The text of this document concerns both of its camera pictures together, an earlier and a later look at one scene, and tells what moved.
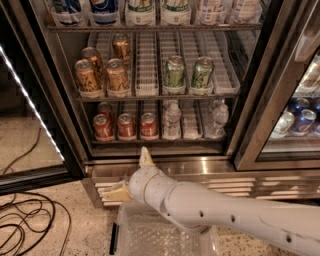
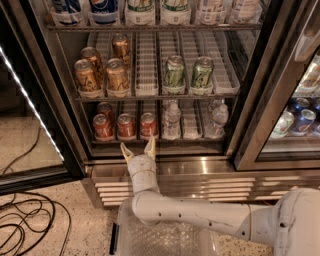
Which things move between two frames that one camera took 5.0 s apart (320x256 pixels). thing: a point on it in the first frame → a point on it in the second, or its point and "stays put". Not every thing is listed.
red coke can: [149, 127] stays put
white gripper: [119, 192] → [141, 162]
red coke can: [102, 129] stays put
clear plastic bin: [144, 228] stays put
